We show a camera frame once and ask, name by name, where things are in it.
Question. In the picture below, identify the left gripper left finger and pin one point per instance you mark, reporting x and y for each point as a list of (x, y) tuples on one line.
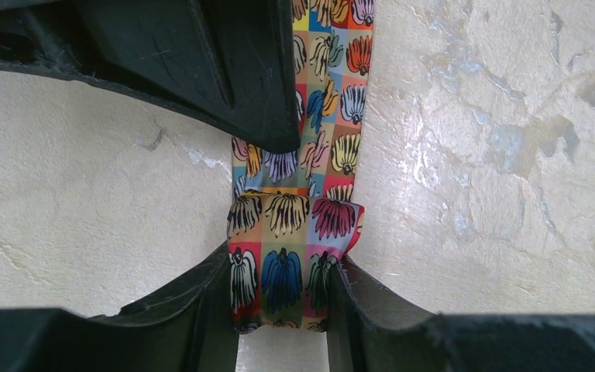
[(183, 326)]

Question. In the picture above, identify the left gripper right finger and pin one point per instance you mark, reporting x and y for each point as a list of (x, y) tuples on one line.
[(371, 328)]

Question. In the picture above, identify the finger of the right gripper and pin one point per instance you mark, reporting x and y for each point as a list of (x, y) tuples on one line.
[(228, 64)]

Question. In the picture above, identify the colourful patterned tie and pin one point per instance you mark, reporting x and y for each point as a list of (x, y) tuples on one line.
[(292, 218)]

